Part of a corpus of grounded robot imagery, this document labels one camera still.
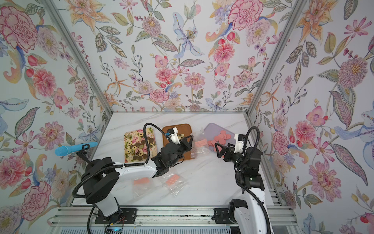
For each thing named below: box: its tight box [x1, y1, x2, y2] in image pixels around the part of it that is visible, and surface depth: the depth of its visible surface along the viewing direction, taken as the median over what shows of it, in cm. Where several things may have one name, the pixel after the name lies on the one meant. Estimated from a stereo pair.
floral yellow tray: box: [124, 127, 158, 163], surface depth 103 cm
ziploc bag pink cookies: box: [190, 127, 211, 159], surface depth 84 cm
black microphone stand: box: [76, 143, 95, 167], surface depth 81 cm
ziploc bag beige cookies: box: [161, 173, 186, 197], surface depth 86 cm
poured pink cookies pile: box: [207, 130, 232, 152], surface depth 106 cm
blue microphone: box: [54, 142, 99, 157], surface depth 69 cm
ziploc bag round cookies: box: [132, 176, 153, 199], surface depth 83 cm
